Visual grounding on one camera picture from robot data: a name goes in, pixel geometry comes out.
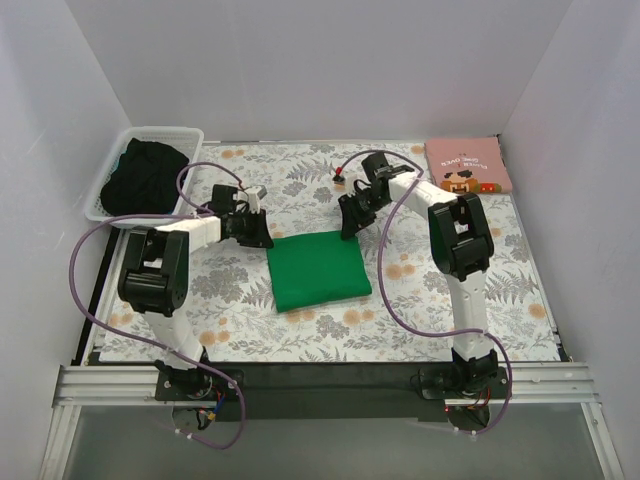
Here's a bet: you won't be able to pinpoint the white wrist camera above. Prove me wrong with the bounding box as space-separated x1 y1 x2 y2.
333 169 361 195
243 185 267 213

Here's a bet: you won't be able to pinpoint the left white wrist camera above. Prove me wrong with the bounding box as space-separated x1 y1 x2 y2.
243 185 267 213

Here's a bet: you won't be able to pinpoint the white plastic laundry basket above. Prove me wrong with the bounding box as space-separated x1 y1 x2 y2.
84 126 204 222

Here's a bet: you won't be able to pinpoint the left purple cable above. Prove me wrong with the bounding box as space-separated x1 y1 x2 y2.
68 161 256 449

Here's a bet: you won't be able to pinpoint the folded pink printed t shirt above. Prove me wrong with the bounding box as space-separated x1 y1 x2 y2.
425 136 512 194

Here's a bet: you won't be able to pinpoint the floral patterned table mat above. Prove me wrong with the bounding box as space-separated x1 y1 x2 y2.
98 142 560 364

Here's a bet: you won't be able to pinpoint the green t shirt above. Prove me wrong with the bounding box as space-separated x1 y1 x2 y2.
267 231 372 313

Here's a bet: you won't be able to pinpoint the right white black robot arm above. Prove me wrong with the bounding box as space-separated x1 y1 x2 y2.
333 149 498 398

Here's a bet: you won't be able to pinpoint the aluminium frame rail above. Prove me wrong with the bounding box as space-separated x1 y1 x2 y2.
40 362 623 479

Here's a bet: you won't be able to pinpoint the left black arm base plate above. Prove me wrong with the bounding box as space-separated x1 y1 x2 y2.
154 367 244 402

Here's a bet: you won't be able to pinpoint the black clothes in basket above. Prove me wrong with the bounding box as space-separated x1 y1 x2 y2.
100 138 189 216

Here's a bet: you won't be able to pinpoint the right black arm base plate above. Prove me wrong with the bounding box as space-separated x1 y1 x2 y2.
409 364 508 401

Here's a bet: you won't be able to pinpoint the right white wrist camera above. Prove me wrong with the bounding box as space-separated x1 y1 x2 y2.
333 169 361 195

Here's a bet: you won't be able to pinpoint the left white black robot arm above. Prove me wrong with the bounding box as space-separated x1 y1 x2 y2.
118 184 274 400

